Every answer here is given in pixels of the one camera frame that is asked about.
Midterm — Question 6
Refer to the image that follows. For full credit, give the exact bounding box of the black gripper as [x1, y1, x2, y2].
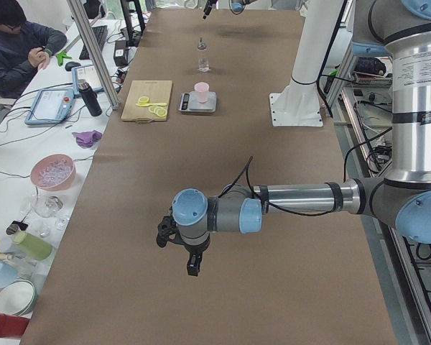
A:
[183, 239, 210, 276]

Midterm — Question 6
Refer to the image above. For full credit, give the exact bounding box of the glass sauce bottle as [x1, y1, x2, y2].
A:
[197, 37, 210, 73]

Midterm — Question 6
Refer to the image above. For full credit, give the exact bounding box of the pink plastic cup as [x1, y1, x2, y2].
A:
[194, 82, 210, 103]

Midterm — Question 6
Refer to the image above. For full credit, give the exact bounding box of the silver kitchen scale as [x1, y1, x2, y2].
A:
[178, 91, 217, 114]

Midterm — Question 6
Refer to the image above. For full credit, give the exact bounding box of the red cup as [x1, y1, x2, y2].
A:
[0, 313, 30, 339]

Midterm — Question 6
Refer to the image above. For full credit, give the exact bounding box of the bamboo cutting board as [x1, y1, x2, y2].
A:
[121, 80, 172, 123]

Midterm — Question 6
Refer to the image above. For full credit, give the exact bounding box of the black keyboard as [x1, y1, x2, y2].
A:
[78, 24, 109, 61]

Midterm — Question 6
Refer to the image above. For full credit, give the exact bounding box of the lemon slice front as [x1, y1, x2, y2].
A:
[136, 96, 149, 106]

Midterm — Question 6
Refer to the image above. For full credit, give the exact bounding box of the yellow plastic knife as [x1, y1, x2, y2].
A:
[143, 102, 167, 107]

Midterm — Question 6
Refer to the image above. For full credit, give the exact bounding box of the far teach pendant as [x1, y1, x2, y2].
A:
[71, 65, 103, 97]

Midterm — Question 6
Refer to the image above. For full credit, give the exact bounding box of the teach pendant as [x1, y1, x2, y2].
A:
[24, 88, 75, 126]
[71, 65, 103, 97]

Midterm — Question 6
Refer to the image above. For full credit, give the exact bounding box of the black water bottle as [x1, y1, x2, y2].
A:
[78, 79, 102, 117]

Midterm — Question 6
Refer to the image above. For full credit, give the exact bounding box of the computer mouse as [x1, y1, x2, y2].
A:
[65, 61, 80, 72]

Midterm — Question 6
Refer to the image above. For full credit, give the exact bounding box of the green tumbler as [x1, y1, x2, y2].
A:
[11, 231, 53, 261]

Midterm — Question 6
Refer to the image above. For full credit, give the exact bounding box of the wine glass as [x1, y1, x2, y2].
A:
[30, 195, 70, 231]

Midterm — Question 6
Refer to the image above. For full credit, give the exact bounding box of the purple cloth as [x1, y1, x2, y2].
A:
[72, 130, 103, 149]

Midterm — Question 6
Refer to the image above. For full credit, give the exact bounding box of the pink bowl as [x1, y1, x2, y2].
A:
[30, 154, 76, 191]

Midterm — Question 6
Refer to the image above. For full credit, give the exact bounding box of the white green bowl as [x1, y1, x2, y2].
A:
[0, 280, 38, 316]

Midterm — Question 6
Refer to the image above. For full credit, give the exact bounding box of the near teach pendant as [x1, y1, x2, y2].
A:
[24, 88, 75, 126]

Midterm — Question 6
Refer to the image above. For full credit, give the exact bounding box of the seated person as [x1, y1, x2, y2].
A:
[0, 1, 67, 98]

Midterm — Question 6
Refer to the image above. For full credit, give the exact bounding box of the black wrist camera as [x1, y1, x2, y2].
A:
[156, 216, 183, 248]

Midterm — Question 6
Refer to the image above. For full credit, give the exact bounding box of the aluminium frame post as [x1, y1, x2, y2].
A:
[67, 0, 120, 110]

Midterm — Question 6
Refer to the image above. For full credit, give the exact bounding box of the white camera pillar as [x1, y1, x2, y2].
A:
[269, 0, 346, 127]

